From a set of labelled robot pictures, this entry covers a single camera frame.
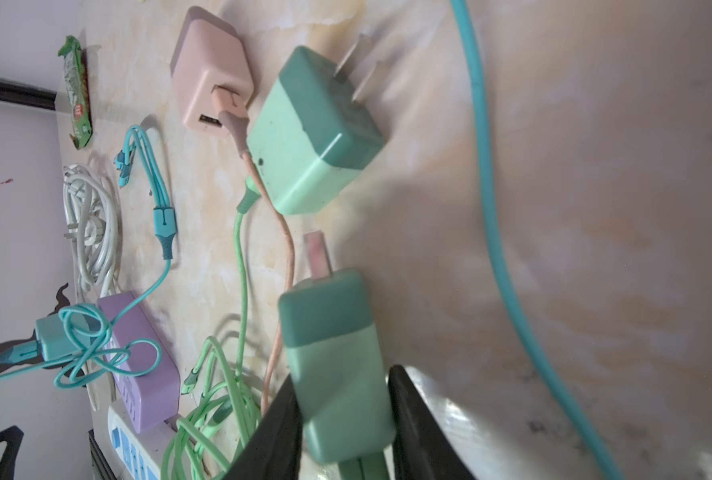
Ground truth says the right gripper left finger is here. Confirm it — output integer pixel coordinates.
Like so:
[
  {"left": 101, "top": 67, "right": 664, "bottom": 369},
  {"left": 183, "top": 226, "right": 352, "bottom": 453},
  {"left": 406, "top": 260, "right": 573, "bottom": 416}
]
[{"left": 223, "top": 375, "right": 303, "bottom": 480}]

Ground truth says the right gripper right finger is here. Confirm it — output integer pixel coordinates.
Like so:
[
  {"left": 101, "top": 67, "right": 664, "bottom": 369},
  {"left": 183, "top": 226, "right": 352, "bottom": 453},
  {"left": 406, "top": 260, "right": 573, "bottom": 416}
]
[{"left": 388, "top": 365, "right": 474, "bottom": 480}]

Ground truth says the light green charger plug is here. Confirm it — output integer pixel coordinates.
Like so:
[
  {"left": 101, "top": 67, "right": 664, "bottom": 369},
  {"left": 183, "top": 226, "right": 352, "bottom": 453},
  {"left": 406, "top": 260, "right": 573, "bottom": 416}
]
[{"left": 278, "top": 231, "right": 396, "bottom": 479}]

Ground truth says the dark teal charger plug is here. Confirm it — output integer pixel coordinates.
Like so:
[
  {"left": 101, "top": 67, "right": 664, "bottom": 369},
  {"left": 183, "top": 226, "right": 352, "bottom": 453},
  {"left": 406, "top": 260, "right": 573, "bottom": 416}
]
[{"left": 248, "top": 35, "right": 385, "bottom": 216}]

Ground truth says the pink charger plug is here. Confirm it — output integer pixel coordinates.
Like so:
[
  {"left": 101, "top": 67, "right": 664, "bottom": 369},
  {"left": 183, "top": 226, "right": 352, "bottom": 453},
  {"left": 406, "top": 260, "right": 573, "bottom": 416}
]
[{"left": 170, "top": 6, "right": 255, "bottom": 137}]

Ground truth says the purple power strip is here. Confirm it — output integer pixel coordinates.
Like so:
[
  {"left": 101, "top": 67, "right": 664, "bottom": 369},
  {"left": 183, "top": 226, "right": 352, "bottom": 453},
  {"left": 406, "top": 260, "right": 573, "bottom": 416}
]
[{"left": 108, "top": 304, "right": 180, "bottom": 433}]

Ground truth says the white blue power strip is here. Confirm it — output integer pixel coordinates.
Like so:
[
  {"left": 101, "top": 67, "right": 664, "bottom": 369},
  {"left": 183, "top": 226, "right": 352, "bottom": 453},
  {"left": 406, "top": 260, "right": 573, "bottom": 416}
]
[{"left": 107, "top": 400, "right": 175, "bottom": 480}]

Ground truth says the green snack packet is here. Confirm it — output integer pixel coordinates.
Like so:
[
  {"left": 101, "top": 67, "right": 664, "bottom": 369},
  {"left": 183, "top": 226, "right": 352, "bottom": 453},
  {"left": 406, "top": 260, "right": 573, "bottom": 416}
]
[{"left": 58, "top": 35, "right": 93, "bottom": 150}]

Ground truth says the light green charging cable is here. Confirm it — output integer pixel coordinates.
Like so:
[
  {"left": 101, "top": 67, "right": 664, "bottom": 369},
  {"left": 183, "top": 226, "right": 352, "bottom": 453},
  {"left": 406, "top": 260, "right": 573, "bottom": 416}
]
[{"left": 160, "top": 176, "right": 264, "bottom": 480}]

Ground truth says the teal charging cable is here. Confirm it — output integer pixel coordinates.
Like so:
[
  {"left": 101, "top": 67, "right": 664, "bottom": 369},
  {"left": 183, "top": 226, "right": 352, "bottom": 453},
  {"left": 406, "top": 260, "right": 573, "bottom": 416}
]
[{"left": 49, "top": 124, "right": 180, "bottom": 390}]

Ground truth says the white coiled power cord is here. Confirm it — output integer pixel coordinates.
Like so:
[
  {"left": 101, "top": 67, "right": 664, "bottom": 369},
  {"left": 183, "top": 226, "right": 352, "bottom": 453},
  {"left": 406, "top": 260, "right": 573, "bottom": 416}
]
[{"left": 61, "top": 164, "right": 121, "bottom": 301}]

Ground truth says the pink charging cable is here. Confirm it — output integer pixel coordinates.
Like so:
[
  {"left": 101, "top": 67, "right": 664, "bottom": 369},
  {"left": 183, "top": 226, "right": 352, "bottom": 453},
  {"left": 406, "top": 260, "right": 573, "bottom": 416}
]
[{"left": 211, "top": 86, "right": 297, "bottom": 418}]

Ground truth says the aqua charging cable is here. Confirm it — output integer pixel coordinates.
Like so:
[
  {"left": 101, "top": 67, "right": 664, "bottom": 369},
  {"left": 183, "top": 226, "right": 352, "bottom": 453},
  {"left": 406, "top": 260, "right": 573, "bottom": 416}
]
[{"left": 450, "top": 0, "right": 626, "bottom": 480}]

